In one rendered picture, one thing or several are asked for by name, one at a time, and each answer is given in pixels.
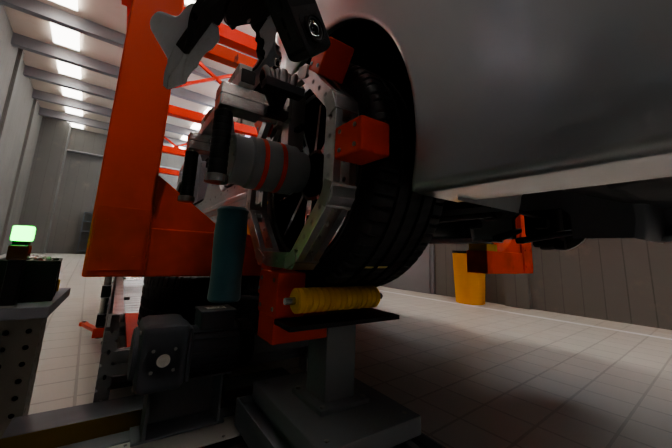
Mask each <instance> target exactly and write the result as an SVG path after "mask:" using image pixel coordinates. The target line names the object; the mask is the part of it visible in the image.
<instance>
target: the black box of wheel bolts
mask: <svg viewBox="0 0 672 448"><path fill-rule="evenodd" d="M62 260H63V258H52V257H51V256H47V255H46V256H38V255H36V256H35V255H34V254H33V255H30V258H29V259H28V260H26V264H25V269H24V274H23V278H22V283H21V287H20V292H19V297H18V301H17V303H25V302H45V301H52V300H53V297H54V295H55V293H56V289H57V284H58V279H59V273H60V268H61V263H62ZM7 263H8V260H6V257H4V258H0V294H1V290H2V285H3V281H4V276H5V272H6V268H7Z"/></svg>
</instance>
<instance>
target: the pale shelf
mask: <svg viewBox="0 0 672 448"><path fill-rule="evenodd" d="M70 289H71V288H59V290H58V291H56V293H55V295H54V297H53V300H52V301H45V302H25V303H17V304H18V305H17V306H16V307H15V308H3V309H0V321H7V320H23V319H39V318H47V317H48V316H49V315H50V314H51V313H52V312H53V311H54V310H55V309H56V308H57V307H58V306H59V305H60V304H61V303H62V302H63V301H64V300H65V299H66V298H67V297H68V296H69V294H70Z"/></svg>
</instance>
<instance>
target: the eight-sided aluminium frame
mask: <svg viewBox="0 0 672 448"><path fill-rule="evenodd" d="M308 68H309V64H306V63H305V64H304V65H303V66H302V67H299V70H298V71H297V72H296V73H295V74H297V75H298V82H297V85H296V86H298V87H300V88H303V89H305V94H304V95H305V96H306V97H308V96H309V95H310V94H311V93H314V94H315V95H316V96H317V98H318V99H319V100H320V101H321V102H322V103H323V105H324V106H325V107H326V128H325V147H324V167H323V186H322V190H321V194H320V196H319V198H318V200H317V202H316V204H315V206H314V208H313V210H312V211H311V213H310V215H309V217H308V219H307V221H306V223H305V225H304V227H303V229H302V231H301V233H300V235H299V236H298V238H297V240H296V242H295V244H294V246H293V248H292V250H291V252H280V251H279V249H278V246H277V242H276V239H275V236H274V233H273V230H272V227H271V224H270V221H269V218H268V215H267V196H268V192H265V191H259V198H258V204H256V203H255V201H256V190H251V189H248V192H247V202H246V206H245V208H246V209H247V210H248V211H249V214H248V221H247V224H248V228H249V232H250V236H251V240H252V243H253V247H254V251H255V259H256V260H257V263H258V265H260V266H262V263H263V264H265V265H266V266H271V267H277V268H283V269H286V270H314V268H315V266H316V265H317V264H318V263H319V260H320V258H321V256H322V255H323V253H324V251H325V249H326V248H327V246H328V244H329V243H330V241H331V239H332V238H333V236H334V234H335V233H336V231H337V229H338V227H339V226H340V224H341V222H342V221H343V219H344V217H345V216H346V214H347V212H348V210H349V211H350V210H351V207H352V204H353V202H354V200H355V192H356V189H357V186H355V182H356V164H353V163H349V162H345V161H341V160H337V159H335V135H336V128H337V127H339V126H341V125H343V124H345V123H347V122H349V121H351V120H352V119H354V118H356V117H358V115H359V112H358V102H357V101H355V99H354V97H352V96H350V95H349V94H348V93H347V92H346V91H345V90H344V89H343V88H342V87H340V86H339V85H338V84H337V83H336V82H335V81H332V80H330V79H327V78H325V77H322V76H320V75H318V74H316V73H315V72H313V71H311V70H309V69H308ZM271 125H272V124H269V123H265V122H262V125H261V128H260V130H259V133H258V136H257V137H259V138H263V139H266V138H267V135H268V133H269V130H270V127H271ZM281 131H282V128H281V129H279V130H278V129H274V128H273V129H272V132H271V134H270V137H269V139H268V140H271V141H275V142H277V141H278V139H279V136H280V134H281ZM258 222H259V223H258ZM259 226H260V227H259ZM260 229H261V230H260ZM261 232H262V233H261ZM262 236H263V237H262ZM263 239H264V240H263ZM264 243H265V244H264ZM265 246H266V247H265Z"/></svg>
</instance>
